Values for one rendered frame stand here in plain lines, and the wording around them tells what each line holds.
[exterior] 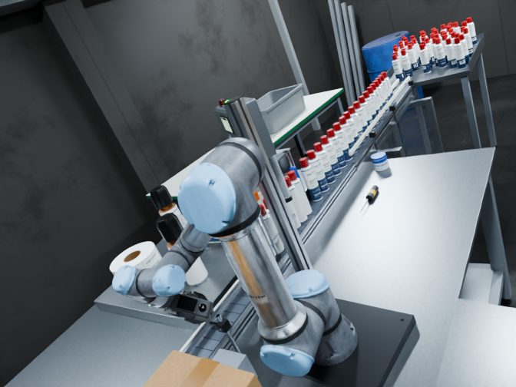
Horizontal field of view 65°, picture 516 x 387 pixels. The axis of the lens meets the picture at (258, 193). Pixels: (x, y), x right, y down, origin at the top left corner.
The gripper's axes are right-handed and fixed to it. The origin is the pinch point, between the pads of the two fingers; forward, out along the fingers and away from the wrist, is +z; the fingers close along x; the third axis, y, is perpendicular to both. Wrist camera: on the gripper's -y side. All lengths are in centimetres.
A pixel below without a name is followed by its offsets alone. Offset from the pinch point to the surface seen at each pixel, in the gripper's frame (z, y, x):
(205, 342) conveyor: 1.7, 1.6, 8.0
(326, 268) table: 27.4, -20.4, -26.8
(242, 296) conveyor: 11.8, 0.7, -9.6
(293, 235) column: 9.1, -16.4, -31.4
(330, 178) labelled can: 47, -2, -77
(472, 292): 109, -50, -47
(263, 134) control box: -19, -17, -53
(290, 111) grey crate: 119, 98, -194
